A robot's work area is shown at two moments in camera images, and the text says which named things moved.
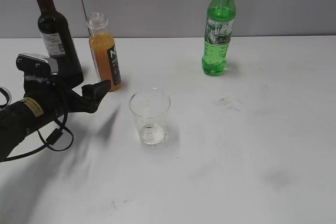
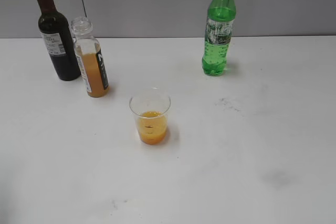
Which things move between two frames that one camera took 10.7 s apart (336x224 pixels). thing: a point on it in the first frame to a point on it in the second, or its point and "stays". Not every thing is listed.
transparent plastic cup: [151, 108] stays
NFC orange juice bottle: [104, 50] to [88, 51]
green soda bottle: [219, 23] stays
